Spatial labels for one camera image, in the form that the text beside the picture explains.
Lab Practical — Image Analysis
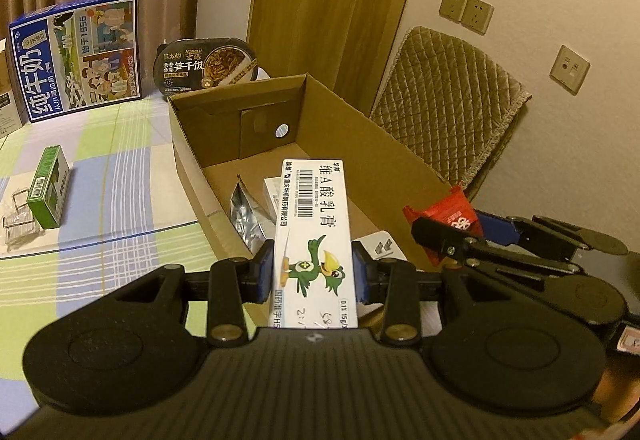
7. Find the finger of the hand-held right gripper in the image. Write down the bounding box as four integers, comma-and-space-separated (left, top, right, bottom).
476, 212, 629, 262
411, 216, 585, 277

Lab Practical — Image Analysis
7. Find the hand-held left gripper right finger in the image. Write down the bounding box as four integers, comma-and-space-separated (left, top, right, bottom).
351, 240, 496, 346

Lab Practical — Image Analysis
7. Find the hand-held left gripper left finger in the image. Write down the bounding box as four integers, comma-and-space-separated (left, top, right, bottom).
117, 240, 276, 348

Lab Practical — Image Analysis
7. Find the red packet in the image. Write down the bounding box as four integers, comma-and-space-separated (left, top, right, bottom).
404, 185, 484, 247

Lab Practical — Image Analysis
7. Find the silver foil pouch green label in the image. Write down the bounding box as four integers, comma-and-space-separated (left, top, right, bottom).
229, 174, 279, 255

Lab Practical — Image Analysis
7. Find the white ointment box bird print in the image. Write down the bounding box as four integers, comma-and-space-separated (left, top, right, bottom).
270, 158, 362, 329

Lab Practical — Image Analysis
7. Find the brown cardboard box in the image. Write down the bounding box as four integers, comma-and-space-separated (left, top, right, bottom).
167, 73, 467, 327

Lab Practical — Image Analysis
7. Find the checked cloth covered desktop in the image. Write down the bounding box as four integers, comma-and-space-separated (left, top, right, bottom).
0, 94, 266, 378

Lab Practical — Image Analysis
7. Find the small white hook package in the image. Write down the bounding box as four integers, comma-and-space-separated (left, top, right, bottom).
366, 230, 407, 262

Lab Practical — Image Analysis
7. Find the quilted beige chair cover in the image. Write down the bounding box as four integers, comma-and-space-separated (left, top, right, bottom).
369, 26, 532, 202

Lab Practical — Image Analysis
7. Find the black instant meal bowl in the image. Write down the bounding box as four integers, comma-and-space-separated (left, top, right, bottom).
161, 37, 262, 97

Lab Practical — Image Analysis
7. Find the green carton box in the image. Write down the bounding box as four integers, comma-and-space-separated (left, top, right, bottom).
26, 145, 71, 229

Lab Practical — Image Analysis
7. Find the white plastic bag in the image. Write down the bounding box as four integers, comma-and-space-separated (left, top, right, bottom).
0, 175, 48, 257

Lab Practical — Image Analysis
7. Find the blue milk carton box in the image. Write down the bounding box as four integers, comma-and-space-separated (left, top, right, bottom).
8, 0, 144, 124

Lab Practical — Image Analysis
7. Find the beige product box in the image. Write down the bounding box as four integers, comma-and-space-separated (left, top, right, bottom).
0, 37, 24, 137

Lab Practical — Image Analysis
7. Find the beige wall outlet plate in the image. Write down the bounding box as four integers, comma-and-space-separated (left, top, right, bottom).
549, 44, 591, 95

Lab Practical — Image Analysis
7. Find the beige wall socket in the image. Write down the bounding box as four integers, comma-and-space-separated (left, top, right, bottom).
438, 0, 469, 22
460, 0, 495, 36

